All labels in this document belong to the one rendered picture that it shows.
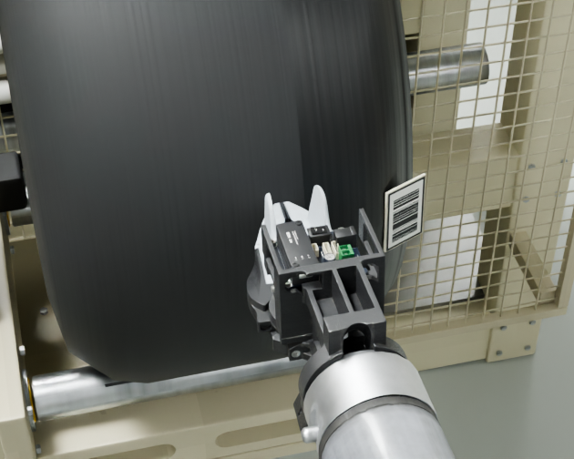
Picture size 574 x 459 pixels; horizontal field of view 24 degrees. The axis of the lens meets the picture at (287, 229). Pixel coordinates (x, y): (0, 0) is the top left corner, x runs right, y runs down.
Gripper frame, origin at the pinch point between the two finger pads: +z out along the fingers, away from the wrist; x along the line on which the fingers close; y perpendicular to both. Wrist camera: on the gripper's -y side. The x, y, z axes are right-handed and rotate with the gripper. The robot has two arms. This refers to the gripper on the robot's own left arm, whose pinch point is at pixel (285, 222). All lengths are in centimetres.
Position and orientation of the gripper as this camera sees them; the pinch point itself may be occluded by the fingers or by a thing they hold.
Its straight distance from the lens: 99.1
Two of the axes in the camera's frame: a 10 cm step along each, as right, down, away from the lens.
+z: -2.3, -6.1, 7.6
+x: -9.7, 1.6, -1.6
